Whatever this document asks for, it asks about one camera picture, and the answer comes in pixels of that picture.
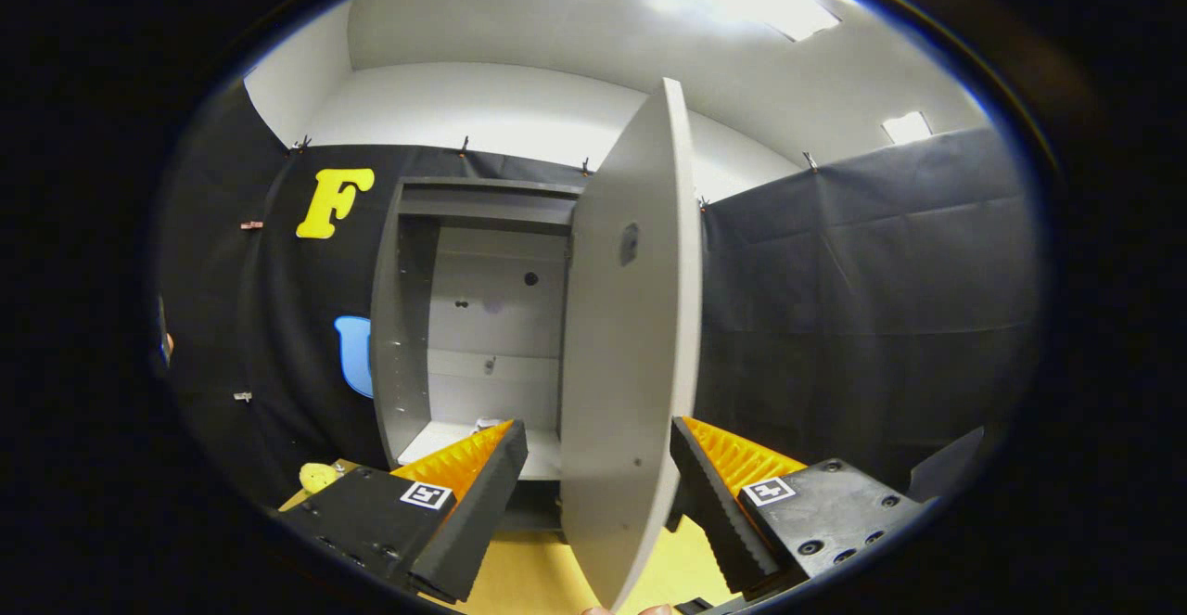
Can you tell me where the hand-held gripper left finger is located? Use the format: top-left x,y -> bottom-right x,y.
275,418 -> 530,605

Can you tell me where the small ceiling light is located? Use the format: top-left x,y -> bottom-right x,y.
881,112 -> 933,145

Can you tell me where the black backdrop cloth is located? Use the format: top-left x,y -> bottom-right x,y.
153,77 -> 1044,514

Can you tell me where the beige shoe cabinet door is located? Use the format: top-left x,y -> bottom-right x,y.
559,77 -> 703,611

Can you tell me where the grey shoe cabinet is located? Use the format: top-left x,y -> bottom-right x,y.
369,176 -> 585,532

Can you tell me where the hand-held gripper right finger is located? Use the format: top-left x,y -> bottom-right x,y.
668,416 -> 942,597

